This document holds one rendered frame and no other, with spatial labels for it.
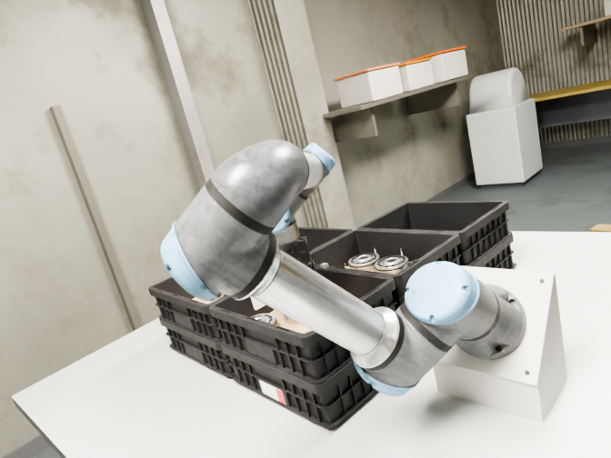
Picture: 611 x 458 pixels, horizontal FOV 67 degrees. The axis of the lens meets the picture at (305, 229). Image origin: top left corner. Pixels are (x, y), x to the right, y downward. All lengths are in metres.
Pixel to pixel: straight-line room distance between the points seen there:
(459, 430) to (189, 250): 0.64
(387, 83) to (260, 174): 3.18
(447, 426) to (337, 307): 0.39
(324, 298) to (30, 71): 2.40
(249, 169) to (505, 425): 0.69
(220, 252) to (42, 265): 2.23
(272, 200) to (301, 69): 3.00
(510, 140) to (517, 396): 4.53
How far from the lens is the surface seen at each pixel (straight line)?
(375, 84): 3.62
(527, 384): 0.99
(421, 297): 0.84
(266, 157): 0.63
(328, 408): 1.04
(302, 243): 1.16
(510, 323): 0.96
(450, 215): 1.69
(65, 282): 2.85
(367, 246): 1.55
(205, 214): 0.63
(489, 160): 5.53
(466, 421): 1.04
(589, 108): 6.72
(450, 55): 4.64
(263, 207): 0.61
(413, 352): 0.85
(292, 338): 0.97
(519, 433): 1.01
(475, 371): 1.02
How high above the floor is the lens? 1.36
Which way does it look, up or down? 14 degrees down
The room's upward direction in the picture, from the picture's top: 14 degrees counter-clockwise
